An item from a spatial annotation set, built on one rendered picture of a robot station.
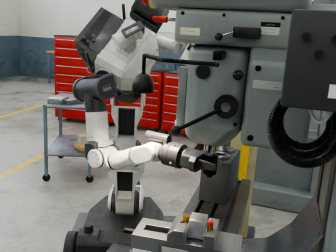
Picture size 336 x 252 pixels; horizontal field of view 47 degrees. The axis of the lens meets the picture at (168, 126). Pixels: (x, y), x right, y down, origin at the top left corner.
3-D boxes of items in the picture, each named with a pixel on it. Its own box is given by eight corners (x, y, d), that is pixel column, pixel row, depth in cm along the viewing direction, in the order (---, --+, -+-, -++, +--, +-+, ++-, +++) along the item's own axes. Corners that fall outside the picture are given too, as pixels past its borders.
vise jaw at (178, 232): (166, 240, 121) (167, 229, 120) (175, 222, 132) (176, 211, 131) (185, 244, 119) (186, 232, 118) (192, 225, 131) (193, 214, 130)
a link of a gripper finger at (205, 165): (215, 171, 130) (198, 167, 133) (215, 162, 129) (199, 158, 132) (213, 173, 129) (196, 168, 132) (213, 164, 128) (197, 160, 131)
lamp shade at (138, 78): (129, 89, 133) (130, 71, 131) (149, 89, 135) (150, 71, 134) (135, 93, 126) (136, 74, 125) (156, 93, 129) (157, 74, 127)
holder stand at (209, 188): (198, 199, 168) (201, 155, 163) (211, 182, 188) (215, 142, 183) (225, 205, 164) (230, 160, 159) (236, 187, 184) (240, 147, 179)
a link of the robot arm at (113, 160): (128, 166, 146) (94, 176, 157) (145, 162, 155) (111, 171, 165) (121, 139, 147) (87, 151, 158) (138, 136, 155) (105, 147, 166)
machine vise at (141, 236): (128, 255, 124) (129, 224, 121) (142, 233, 138) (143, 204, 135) (238, 277, 116) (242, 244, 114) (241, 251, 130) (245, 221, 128)
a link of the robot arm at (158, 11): (130, 19, 178) (135, 7, 165) (139, 3, 180) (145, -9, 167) (152, 32, 180) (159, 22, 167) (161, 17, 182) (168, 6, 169)
